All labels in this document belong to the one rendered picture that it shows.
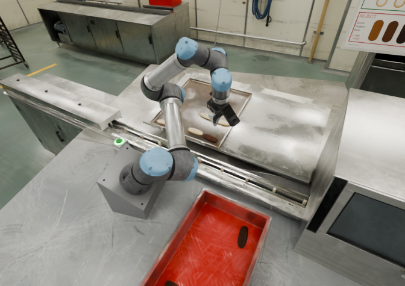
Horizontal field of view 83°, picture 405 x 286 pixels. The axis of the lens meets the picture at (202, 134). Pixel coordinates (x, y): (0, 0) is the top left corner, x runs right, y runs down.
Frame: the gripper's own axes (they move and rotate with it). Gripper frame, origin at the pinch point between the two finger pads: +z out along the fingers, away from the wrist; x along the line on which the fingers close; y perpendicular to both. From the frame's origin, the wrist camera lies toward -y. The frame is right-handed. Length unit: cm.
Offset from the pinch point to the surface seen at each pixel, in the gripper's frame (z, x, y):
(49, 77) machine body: 72, 68, 166
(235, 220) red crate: 5.7, 26.8, -38.9
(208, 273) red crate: -4, 48, -46
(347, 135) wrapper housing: -35, -14, -41
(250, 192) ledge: 7.9, 12.4, -34.4
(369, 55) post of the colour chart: 2, -91, -24
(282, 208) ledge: 4.0, 7.3, -48.9
